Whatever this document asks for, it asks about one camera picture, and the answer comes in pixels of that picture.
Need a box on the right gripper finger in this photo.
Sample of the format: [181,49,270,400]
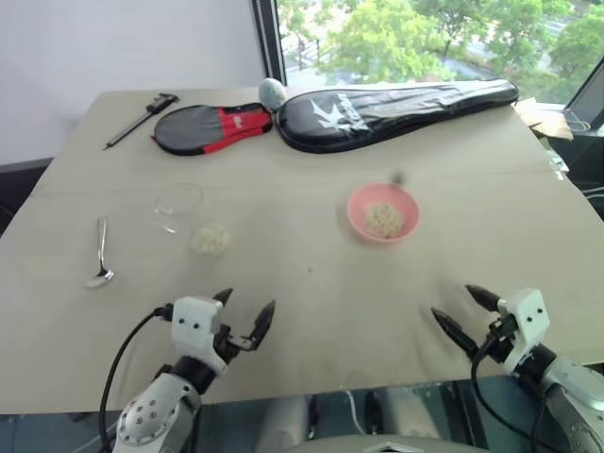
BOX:
[464,283,502,312]
[429,307,483,362]

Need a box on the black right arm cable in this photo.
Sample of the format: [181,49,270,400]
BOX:
[469,325,520,447]

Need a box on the red and black racket cover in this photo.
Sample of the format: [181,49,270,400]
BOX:
[150,102,276,157]

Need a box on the brown cardboard piece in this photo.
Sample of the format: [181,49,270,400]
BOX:
[512,97,575,143]

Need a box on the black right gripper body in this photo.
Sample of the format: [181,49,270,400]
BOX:
[485,314,519,365]

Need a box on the grey speckled egg-shaped ball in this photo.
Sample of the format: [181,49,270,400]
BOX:
[259,77,288,112]

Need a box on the metal spoon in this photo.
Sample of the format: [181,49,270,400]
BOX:
[83,216,116,290]

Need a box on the long black racket cover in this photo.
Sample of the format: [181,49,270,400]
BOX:
[274,78,521,155]

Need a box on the beige table cover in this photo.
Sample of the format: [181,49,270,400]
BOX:
[0,84,604,416]

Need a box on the black vernier caliper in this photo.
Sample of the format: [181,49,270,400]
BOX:
[101,92,181,152]

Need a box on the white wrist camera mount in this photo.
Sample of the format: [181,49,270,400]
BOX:
[495,288,552,377]
[169,295,227,375]

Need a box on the clear drinking glass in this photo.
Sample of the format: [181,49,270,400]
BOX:
[152,182,205,235]

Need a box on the pink bowl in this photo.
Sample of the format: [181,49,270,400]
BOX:
[346,183,421,244]

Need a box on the silver robot torso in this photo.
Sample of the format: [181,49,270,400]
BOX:
[281,432,493,453]

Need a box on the black window frame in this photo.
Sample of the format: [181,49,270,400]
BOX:
[251,0,289,89]

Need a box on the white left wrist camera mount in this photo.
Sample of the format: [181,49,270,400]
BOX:
[169,295,227,375]

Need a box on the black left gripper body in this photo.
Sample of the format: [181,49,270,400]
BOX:
[214,324,260,368]

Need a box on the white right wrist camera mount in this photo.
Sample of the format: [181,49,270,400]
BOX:
[495,288,552,377]

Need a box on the thin white cable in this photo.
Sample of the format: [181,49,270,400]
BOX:
[346,390,367,433]

